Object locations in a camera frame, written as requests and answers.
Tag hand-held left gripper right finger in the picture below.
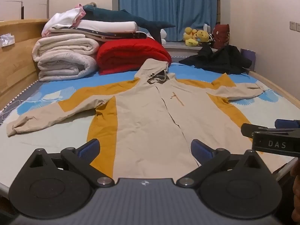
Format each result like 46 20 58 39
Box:
176 139 272 188

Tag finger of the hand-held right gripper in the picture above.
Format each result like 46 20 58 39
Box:
275 119 300 128
241 123 300 137

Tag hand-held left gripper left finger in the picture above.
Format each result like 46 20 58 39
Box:
28 139 115 188

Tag beige and yellow hooded jacket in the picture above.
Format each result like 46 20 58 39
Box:
6 58 269 181

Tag black clothes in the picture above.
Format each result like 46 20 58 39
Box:
179 44 253 75

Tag person's right hand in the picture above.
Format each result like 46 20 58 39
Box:
291 166 300 219

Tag purple box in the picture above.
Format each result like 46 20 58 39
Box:
240 49 256 71

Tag dark red cushion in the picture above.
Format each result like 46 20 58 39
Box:
211 23 232 50

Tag white window sill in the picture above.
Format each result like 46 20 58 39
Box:
162 43 222 57

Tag red folded blanket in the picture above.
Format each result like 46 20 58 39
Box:
96 39 173 75

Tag yellow plush toy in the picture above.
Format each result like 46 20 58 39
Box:
183 27 200 47
197 29 211 44

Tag cream folded quilt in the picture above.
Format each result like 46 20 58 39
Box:
31 34 100 62

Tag white blanket with navy trim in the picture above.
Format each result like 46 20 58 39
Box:
50 20 148 43

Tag pink and white cloth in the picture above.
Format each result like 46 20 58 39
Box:
42 3 87 37

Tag dark blue shark plush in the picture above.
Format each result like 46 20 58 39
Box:
82 2 176 44

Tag white tissue pack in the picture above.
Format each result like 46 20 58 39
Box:
0 34 16 49

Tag blue curtain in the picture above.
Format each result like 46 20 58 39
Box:
118 0 221 43

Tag white wardrobe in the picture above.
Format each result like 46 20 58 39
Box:
0 0 51 21

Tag wooden bed frame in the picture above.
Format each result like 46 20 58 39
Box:
0 19 300 113

